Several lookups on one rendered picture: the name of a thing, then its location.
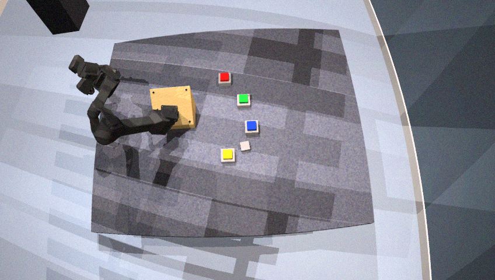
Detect yellow button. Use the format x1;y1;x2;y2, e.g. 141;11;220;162
221;148;235;164

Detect red button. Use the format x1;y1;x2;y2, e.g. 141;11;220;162
218;72;231;86

